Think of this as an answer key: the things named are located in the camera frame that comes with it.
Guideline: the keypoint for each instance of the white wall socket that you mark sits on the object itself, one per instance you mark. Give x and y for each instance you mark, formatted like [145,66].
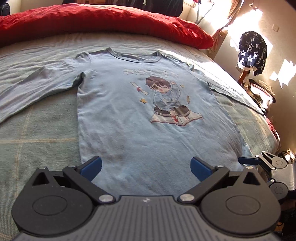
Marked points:
[276,27]

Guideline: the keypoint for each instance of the light blue cartoon print shirt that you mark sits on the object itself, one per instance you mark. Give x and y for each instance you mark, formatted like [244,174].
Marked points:
[129,129]

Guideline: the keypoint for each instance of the plain black jacket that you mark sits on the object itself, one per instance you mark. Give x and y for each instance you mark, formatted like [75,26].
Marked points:
[166,7]

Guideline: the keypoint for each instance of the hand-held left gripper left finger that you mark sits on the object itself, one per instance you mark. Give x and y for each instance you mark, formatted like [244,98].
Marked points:
[92,168]

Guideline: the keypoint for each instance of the pink fringed curtain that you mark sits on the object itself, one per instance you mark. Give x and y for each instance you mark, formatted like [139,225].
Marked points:
[219,39]

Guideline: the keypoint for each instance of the pile of household clutter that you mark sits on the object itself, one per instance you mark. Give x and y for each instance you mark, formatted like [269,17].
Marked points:
[261,95]

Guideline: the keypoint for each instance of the wooden chair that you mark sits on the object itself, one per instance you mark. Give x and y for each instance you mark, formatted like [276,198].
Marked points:
[243,77]

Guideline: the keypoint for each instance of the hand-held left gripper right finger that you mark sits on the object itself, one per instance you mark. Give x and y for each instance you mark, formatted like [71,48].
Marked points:
[198,170]

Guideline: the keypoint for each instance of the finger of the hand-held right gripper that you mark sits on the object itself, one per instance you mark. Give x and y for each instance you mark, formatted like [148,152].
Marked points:
[270,182]
[247,160]

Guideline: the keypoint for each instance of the red duvet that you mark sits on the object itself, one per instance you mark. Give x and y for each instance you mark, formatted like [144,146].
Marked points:
[92,20]

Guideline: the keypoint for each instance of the navy star print cloth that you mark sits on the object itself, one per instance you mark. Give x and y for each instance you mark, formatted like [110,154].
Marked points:
[252,51]

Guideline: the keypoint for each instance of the black backpack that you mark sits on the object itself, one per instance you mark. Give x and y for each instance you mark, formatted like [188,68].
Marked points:
[5,9]

